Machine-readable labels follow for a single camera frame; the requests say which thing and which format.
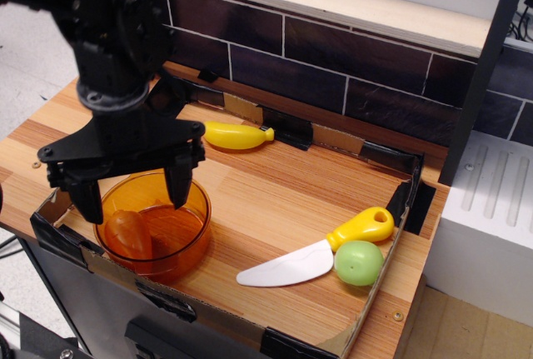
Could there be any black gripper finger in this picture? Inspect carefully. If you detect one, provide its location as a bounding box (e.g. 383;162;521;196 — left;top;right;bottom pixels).
67;181;103;224
164;152;198;209

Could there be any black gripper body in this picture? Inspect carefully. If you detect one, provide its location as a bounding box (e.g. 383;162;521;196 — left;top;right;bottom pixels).
37;92;205;190

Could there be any orange toy carrot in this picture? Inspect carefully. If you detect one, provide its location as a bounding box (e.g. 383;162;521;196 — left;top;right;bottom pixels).
104;210;152;274

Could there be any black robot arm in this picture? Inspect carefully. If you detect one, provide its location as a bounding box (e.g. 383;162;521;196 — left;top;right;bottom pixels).
2;0;205;224

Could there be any cardboard fence with black tape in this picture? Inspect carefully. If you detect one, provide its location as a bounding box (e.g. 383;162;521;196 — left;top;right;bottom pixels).
33;92;440;358

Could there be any orange transparent plastic pot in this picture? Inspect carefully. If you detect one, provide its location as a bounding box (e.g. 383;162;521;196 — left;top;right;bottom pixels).
94;171;212;283

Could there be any yellow toy banana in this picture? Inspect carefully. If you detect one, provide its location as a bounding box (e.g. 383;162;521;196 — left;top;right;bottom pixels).
204;121;275;150

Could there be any green toy apple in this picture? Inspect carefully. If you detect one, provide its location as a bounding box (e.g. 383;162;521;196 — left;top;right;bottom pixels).
334;241;384;287

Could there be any dark tiled backsplash shelf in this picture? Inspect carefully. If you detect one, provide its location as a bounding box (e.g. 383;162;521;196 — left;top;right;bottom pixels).
155;0;532;182

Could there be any white grooved block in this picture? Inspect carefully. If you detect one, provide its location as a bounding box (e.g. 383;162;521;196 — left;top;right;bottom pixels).
424;132;532;326

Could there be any toy knife yellow handle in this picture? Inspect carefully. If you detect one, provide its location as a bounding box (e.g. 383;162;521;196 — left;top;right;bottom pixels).
236;207;395;287

